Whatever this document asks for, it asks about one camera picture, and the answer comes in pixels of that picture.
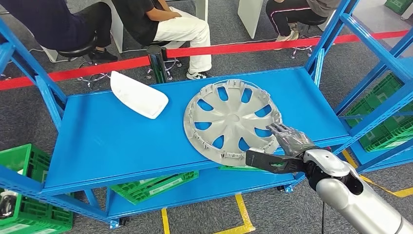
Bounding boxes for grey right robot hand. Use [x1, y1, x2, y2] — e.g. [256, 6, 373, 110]
[266, 122, 319, 158]

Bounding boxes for silver wheel cover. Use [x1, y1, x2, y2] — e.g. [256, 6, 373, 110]
[183, 79, 283, 167]

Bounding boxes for blue metal shelf rack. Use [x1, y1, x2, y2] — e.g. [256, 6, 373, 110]
[0, 0, 360, 230]
[334, 13, 413, 181]

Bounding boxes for white plastic part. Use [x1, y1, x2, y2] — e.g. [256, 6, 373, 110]
[110, 70, 169, 120]

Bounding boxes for green folded plastic crate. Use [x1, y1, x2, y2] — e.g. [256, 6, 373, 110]
[219, 165, 268, 173]
[129, 170, 200, 206]
[111, 174, 181, 196]

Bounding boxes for yellow floor tape square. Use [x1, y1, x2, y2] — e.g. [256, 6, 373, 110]
[160, 194, 256, 234]

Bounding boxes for red barrier belt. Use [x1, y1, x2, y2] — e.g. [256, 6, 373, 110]
[0, 29, 411, 91]

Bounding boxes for yellow floor tape outline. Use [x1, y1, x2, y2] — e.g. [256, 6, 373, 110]
[341, 150, 413, 198]

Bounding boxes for person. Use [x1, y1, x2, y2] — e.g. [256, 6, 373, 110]
[265, 0, 343, 42]
[0, 0, 118, 63]
[111, 0, 214, 81]

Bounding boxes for white desk panel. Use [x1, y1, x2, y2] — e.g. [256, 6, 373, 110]
[96, 0, 125, 54]
[194, 0, 209, 23]
[238, 0, 266, 39]
[40, 45, 59, 62]

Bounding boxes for white plastic device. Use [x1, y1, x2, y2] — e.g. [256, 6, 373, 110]
[0, 189, 19, 220]

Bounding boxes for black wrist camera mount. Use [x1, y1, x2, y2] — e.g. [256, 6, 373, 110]
[245, 147, 307, 175]

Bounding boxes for white floor cable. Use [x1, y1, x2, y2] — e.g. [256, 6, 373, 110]
[208, 38, 279, 46]

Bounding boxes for black stanchion post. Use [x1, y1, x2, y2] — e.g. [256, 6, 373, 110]
[147, 44, 169, 85]

